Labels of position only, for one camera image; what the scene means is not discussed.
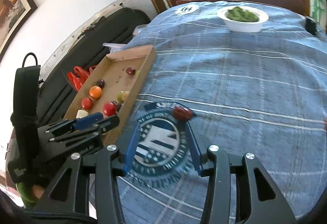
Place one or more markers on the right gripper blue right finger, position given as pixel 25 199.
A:
pixel 197 150

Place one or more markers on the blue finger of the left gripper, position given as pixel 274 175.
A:
pixel 88 117
pixel 106 125

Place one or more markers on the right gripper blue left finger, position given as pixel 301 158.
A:
pixel 130 151

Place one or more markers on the white bread cube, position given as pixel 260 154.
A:
pixel 82 114

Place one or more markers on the large red tomato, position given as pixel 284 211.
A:
pixel 87 103
pixel 110 108

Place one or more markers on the orange tangerine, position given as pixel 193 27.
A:
pixel 95 92

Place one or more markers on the red jujube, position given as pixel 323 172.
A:
pixel 182 114
pixel 130 71

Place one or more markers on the small dark grape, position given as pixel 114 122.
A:
pixel 100 83

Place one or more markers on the dark purple plum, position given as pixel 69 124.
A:
pixel 118 106

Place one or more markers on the brown longan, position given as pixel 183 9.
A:
pixel 125 95

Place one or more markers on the left hand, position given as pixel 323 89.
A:
pixel 30 194

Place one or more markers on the brown cardboard tray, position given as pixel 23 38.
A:
pixel 112 70

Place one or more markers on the black sofa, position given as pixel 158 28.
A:
pixel 56 93

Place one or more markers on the clear plastic bag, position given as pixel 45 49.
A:
pixel 122 41

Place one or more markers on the blue plaid tablecloth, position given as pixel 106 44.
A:
pixel 263 93

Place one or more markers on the white bowl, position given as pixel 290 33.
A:
pixel 250 27

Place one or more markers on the green leafy vegetables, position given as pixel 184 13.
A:
pixel 241 15

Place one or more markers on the small black box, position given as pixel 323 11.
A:
pixel 310 25

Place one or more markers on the framed wall picture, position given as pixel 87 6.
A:
pixel 14 14

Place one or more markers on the bamboo wall painting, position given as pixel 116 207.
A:
pixel 318 12

